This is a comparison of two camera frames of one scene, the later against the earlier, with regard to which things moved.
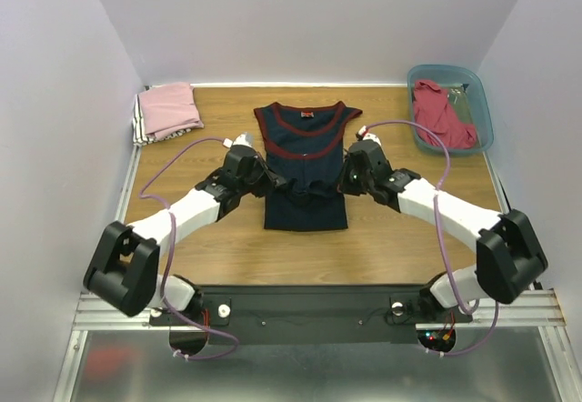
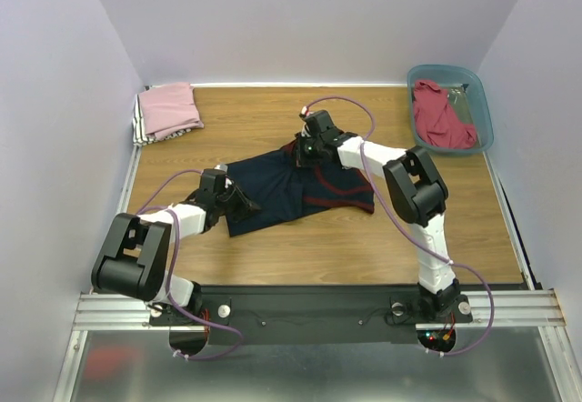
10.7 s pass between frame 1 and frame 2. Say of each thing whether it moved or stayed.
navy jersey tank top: moved
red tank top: stayed
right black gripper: moved
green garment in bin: stayed
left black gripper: moved
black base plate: stayed
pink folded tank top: stayed
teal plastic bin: stayed
